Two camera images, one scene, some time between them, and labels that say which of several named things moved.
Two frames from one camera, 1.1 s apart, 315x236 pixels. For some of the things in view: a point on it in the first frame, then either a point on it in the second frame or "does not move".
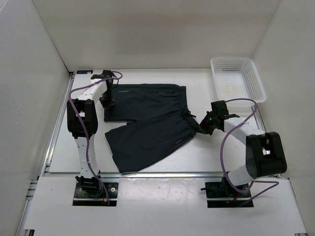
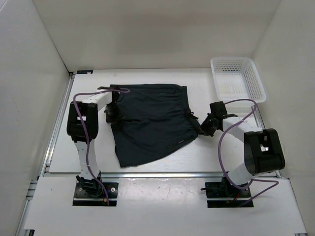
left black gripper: x=106 y=105 → x=117 y=119
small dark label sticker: x=84 y=72 does not move
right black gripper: x=203 y=126 does not move
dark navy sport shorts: x=158 y=120 does not move
